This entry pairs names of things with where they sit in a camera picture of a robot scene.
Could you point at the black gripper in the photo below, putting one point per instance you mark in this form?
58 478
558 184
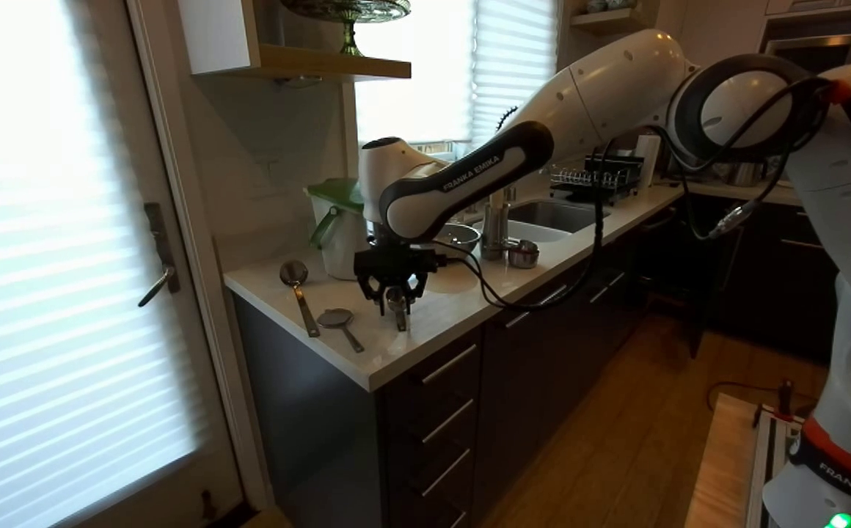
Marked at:
394 264

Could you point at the small steel measuring cup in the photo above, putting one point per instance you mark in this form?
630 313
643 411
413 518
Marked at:
401 316

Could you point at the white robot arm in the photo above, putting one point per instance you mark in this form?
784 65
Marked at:
734 110

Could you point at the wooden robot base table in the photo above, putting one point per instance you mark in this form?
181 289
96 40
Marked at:
734 465

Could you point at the small flat steel strainer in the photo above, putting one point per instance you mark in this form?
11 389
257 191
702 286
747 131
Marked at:
342 319

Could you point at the steel mixing bowl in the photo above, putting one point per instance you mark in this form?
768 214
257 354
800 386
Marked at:
460 238

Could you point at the steel ladle spoon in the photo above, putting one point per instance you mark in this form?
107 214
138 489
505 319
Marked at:
294 276

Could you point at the white bin green lid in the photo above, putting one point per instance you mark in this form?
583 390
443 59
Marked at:
338 226

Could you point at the dark kitchen cabinet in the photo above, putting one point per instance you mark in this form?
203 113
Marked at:
427 426

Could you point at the kitchen sink basin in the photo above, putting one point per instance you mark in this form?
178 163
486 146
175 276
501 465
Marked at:
555 214

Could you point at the black dish rack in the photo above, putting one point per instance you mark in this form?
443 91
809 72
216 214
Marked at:
600 181

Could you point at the door lever handle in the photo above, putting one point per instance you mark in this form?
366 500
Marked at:
166 276

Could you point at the wooden wall shelf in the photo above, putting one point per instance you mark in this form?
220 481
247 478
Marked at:
285 40

